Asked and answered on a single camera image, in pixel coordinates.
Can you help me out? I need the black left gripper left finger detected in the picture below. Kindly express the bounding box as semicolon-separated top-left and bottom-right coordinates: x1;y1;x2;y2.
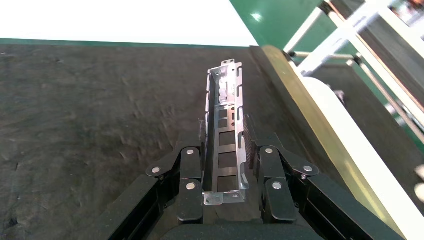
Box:
94;119;206;240

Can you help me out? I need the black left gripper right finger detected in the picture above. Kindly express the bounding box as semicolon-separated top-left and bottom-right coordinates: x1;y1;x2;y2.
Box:
242;114;406;240

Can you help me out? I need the silver long channel bracket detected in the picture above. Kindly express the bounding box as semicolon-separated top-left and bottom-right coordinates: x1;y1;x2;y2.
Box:
201;58;250;207

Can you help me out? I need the white frame black belt cart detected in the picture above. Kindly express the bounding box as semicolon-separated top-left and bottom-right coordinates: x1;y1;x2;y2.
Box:
282;0;424;200

